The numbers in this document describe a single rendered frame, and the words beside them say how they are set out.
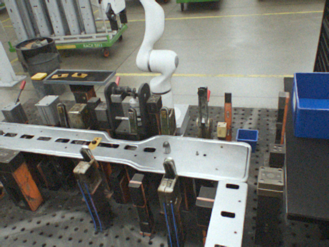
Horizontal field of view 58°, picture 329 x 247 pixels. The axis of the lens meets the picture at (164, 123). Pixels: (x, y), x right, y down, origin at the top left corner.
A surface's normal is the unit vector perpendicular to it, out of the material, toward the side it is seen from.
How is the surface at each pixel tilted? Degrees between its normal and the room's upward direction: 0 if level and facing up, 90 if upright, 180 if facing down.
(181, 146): 0
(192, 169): 0
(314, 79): 90
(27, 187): 90
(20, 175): 90
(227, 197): 0
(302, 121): 90
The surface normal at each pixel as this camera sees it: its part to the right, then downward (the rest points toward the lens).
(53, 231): -0.12, -0.82
